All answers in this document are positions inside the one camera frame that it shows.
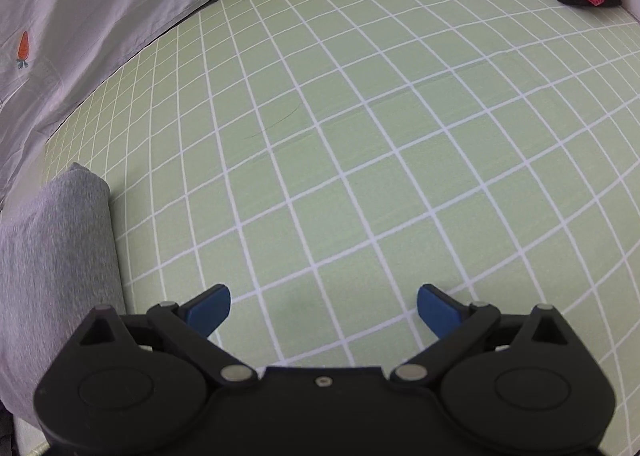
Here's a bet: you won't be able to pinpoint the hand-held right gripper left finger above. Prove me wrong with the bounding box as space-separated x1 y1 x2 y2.
75 285 258 389

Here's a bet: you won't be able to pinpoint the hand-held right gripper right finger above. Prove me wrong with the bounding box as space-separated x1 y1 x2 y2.
390 285 573 389

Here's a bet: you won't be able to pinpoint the grey jersey shorts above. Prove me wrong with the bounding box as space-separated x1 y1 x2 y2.
0 163 126 429

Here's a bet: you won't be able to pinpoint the white carrot print curtain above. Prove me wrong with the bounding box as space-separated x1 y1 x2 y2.
0 0 346 207

